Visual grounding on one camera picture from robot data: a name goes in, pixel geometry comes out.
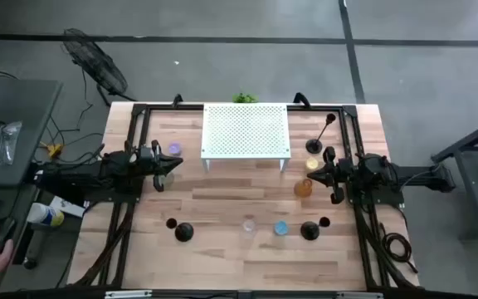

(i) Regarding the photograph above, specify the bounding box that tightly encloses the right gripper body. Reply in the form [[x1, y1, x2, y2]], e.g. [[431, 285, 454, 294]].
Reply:
[[324, 145, 354, 205]]

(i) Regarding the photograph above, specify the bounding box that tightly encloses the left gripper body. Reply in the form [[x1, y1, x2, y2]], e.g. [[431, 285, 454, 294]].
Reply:
[[138, 140, 166, 193]]

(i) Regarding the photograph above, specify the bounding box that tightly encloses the amber glass candle holder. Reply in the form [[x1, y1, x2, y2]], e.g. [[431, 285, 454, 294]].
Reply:
[[293, 178, 314, 199]]

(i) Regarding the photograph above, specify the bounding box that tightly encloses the black metal candlestick holder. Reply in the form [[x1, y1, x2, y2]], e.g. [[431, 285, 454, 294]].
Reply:
[[305, 112, 338, 154], [165, 217, 195, 243], [300, 215, 332, 242]]

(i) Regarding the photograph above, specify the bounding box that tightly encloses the blue candle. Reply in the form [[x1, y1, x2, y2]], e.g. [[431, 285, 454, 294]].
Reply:
[[273, 220, 290, 237]]

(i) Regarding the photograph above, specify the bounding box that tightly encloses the clear ribbed glass candle holder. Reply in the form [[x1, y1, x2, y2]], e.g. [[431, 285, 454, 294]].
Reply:
[[241, 218, 258, 242]]

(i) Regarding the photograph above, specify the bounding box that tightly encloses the white perforated metal shelf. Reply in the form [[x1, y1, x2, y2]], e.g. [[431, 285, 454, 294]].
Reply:
[[200, 102, 292, 174]]

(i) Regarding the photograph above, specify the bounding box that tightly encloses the white paper sheet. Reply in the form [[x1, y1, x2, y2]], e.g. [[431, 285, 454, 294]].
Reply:
[[50, 194, 86, 219]]

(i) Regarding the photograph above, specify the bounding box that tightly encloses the green potted plant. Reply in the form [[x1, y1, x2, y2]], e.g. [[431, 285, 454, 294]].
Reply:
[[232, 92, 259, 104]]

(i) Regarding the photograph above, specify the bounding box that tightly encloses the black floor fan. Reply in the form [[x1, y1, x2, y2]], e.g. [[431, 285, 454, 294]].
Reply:
[[61, 27, 137, 107]]

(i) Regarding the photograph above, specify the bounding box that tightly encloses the white and yellow wipes canister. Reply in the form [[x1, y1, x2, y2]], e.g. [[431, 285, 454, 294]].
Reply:
[[26, 202, 66, 228]]

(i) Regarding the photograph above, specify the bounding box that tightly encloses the grey metal table stand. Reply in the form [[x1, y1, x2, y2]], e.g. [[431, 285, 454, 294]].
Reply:
[[431, 114, 478, 242]]

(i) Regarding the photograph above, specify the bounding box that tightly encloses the grey desk leg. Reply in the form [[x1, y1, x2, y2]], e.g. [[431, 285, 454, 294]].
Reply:
[[22, 226, 56, 270]]

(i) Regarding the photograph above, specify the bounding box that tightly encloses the clear plastic bag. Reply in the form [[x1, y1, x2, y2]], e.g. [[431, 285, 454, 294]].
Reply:
[[0, 120, 23, 166]]

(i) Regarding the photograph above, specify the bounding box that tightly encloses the grey desk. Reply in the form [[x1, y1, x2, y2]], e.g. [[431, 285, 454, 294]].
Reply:
[[0, 78, 64, 292]]

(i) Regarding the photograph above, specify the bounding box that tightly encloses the black computer mouse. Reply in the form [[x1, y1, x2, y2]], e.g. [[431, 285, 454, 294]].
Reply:
[[0, 215, 17, 254]]

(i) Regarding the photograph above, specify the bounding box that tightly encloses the black aluminium table frame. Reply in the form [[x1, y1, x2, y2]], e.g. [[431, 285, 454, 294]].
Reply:
[[66, 102, 421, 292]]

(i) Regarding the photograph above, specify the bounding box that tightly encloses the coiled black cable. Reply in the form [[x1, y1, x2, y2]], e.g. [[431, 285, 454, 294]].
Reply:
[[379, 222, 419, 275]]

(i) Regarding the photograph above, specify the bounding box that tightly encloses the yellow cable connector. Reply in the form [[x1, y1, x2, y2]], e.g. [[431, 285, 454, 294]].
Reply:
[[39, 140, 64, 159]]

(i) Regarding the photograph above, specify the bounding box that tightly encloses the silver metal bracket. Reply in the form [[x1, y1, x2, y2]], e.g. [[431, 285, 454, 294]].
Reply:
[[105, 290, 153, 299], [337, 292, 384, 299]]

